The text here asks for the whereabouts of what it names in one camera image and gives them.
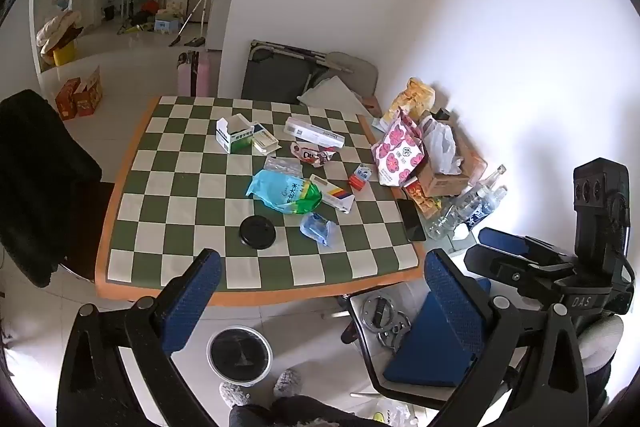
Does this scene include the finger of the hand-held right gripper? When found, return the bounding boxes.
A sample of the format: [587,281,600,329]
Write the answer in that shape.
[477,227,576,267]
[464,244,566,289]

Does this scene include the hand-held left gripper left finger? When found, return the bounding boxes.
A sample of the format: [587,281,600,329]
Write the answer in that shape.
[56,248,236,427]

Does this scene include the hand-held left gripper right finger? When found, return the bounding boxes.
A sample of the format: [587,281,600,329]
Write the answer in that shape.
[424,248,593,427]

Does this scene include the green white carton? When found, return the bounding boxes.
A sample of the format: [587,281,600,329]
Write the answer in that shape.
[216,114,261,155]

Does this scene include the long white pink box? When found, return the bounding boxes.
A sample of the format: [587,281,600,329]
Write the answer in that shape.
[284,117,347,149]

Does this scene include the blue label plastic bottle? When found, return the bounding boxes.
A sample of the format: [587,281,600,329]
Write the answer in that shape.
[462,187,508,228]

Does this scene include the clear plastic bottle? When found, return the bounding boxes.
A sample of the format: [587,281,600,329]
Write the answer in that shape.
[427,194,488,240]

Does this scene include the blue flat cushion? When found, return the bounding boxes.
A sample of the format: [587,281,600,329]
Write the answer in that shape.
[382,289,478,389]

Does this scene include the clear glass bottle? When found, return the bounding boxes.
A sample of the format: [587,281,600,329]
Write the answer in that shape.
[470,164,507,202]

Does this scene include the bin with black liner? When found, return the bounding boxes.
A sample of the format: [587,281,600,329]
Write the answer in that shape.
[207,326,273,383]

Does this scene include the brown cardboard box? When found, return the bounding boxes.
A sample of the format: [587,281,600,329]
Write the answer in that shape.
[415,142,488,198]

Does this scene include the orange snack packet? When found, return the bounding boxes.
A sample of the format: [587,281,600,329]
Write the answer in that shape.
[402,179,443,218]

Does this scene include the black phone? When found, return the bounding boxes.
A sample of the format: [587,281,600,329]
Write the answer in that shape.
[396,198,427,243]

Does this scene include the black round lid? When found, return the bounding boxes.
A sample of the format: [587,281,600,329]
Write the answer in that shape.
[239,215,277,250]

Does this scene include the grey fuzzy slipper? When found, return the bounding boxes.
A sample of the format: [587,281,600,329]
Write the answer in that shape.
[272,368,304,400]
[219,381,251,410]

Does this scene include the white plastic bag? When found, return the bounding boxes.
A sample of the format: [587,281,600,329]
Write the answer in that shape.
[419,117,463,175]

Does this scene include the pink floral bag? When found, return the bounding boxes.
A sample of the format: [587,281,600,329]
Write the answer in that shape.
[371,109,427,186]

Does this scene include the blue green rice bag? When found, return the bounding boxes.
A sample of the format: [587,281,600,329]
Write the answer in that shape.
[245,169,323,215]

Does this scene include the blue plastic wrapper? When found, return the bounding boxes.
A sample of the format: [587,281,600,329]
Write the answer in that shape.
[300,212,335,248]

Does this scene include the person's dark trouser legs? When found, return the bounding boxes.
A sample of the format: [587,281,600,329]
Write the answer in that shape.
[229,394,371,427]

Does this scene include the small red blue carton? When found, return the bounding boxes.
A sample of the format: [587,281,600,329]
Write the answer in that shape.
[348,163,375,191]

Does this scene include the white box with coloured stripe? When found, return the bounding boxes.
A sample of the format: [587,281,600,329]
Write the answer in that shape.
[309,174,356,214]

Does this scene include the clear plastic bag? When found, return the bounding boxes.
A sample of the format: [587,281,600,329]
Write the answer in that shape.
[263,156,303,178]

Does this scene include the yellow snack bag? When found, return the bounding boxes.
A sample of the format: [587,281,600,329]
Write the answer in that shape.
[382,78,436,128]

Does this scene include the small white box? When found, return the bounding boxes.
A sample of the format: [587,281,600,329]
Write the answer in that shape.
[252,129,282,156]

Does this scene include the red white snack wrapper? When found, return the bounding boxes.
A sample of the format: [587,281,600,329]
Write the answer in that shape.
[291,143,340,168]

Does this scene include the black office chair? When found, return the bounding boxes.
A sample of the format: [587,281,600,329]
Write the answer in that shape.
[0,89,116,290]

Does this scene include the white boards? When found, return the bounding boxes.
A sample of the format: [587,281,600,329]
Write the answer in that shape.
[298,76,373,115]

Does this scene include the pink suitcase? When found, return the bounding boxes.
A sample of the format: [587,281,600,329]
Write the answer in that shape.
[176,50,211,98]

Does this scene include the large red carton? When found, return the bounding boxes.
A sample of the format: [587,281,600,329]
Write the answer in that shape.
[74,67,104,118]

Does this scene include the grey folding bed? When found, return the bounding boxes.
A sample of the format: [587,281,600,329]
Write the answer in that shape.
[241,39,351,105]

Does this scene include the yellow bin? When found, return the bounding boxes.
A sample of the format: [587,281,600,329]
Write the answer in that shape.
[51,42,78,66]

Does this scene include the broom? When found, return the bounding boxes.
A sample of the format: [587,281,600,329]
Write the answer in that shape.
[169,0,208,46]

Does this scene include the mop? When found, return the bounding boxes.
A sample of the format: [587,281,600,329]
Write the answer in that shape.
[185,0,213,46]

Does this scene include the pile of bedding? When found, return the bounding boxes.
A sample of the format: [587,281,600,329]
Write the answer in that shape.
[36,10,83,55]

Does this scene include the metal ring parts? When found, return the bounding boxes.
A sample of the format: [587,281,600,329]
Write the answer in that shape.
[361,294,413,350]

